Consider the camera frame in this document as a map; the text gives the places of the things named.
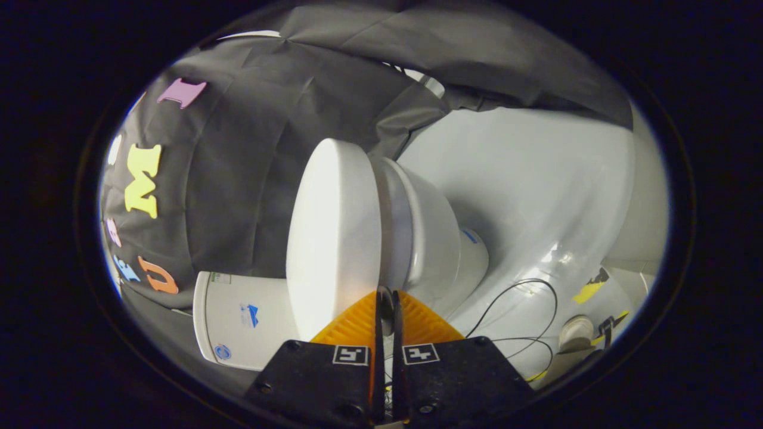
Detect white toilet bowl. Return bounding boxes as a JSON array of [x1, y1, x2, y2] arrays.
[[371, 156, 490, 318]]

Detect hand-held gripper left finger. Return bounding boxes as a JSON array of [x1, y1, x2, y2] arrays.
[[243, 288, 386, 429]]

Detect black backdrop cloth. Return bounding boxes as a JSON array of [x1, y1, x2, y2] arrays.
[[98, 0, 634, 310]]

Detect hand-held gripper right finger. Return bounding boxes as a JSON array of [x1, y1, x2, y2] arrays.
[[390, 289, 537, 427]]

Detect yellow floor tape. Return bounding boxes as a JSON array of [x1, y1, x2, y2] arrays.
[[572, 268, 610, 304]]

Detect thin black cables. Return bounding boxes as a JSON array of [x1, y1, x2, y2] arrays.
[[465, 278, 559, 383]]

